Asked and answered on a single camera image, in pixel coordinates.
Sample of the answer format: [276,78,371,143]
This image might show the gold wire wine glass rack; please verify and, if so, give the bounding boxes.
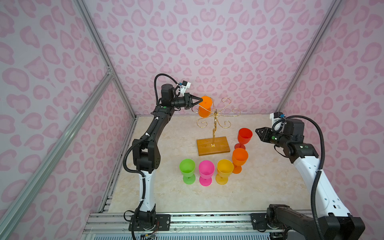
[192,97,241,138]

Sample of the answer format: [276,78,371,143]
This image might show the green wine glass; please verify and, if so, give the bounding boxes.
[179,159,196,185]

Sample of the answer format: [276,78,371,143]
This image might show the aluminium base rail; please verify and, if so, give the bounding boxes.
[81,211,304,240]

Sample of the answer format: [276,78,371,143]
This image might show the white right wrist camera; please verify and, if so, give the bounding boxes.
[270,112,285,125]

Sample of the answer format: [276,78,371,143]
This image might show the aluminium diagonal frame bar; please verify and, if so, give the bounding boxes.
[1,74,114,240]

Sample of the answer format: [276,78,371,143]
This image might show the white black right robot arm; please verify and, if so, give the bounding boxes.
[255,115,366,240]

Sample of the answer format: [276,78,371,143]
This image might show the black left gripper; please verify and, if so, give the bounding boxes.
[170,94,202,110]

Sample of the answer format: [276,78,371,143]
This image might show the aluminium frame profile corner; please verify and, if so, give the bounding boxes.
[276,0,343,112]
[73,0,137,119]

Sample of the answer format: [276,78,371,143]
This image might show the pink wine glass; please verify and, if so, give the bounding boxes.
[199,160,215,187]

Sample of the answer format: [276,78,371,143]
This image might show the red wine glass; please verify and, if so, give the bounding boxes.
[235,128,253,150]

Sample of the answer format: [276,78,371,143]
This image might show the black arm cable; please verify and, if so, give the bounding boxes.
[271,115,326,240]
[122,73,181,240]

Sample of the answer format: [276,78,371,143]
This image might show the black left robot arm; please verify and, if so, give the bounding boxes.
[128,84,203,229]

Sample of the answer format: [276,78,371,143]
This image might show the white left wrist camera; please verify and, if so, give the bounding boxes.
[178,81,191,96]

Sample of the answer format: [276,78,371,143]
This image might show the orange front wine glass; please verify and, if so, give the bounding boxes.
[232,148,249,174]

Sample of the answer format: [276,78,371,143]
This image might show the aluminium frame profile left corner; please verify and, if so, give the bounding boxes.
[73,0,137,119]

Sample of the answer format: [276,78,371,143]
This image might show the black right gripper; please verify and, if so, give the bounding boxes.
[254,126,291,149]

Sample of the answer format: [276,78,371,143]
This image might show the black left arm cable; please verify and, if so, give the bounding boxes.
[122,73,181,240]

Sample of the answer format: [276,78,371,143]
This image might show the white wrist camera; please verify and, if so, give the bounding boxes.
[270,112,285,125]
[178,81,191,96]

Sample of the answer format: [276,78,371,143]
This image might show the aluminium frame profile right corner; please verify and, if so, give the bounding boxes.
[276,0,343,112]

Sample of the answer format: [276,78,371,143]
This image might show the orange wine glass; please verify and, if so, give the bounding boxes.
[199,96,213,118]
[232,148,249,174]

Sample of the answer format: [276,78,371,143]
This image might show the orange back wine glass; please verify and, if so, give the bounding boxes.
[199,96,213,118]

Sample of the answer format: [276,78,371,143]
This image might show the yellow wine glass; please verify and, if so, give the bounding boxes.
[216,159,234,185]

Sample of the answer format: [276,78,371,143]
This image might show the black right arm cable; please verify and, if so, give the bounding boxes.
[271,115,326,240]

